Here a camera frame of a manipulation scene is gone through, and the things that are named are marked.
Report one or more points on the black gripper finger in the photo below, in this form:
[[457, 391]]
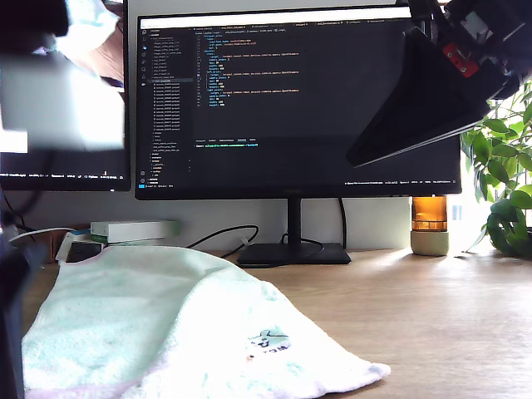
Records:
[[424, 95], [415, 144], [10, 324]]

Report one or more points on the pale green pink tea towel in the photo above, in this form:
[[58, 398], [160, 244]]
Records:
[[145, 311]]

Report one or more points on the brown cardboard box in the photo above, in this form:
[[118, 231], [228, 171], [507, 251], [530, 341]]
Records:
[[52, 245]]

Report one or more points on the small white box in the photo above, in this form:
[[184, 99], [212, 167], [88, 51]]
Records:
[[68, 243]]

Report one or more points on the amber glass bottle pale base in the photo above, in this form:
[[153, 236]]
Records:
[[430, 245]]

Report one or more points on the small dark box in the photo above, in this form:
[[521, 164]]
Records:
[[83, 250]]

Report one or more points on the potted green leafy plant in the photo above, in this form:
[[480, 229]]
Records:
[[505, 232]]

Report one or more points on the large black computer monitor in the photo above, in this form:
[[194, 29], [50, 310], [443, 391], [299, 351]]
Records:
[[291, 124]]

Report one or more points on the long white cardboard box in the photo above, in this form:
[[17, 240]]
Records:
[[133, 230]]

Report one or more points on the smaller black computer monitor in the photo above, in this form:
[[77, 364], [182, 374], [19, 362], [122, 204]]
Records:
[[83, 166]]

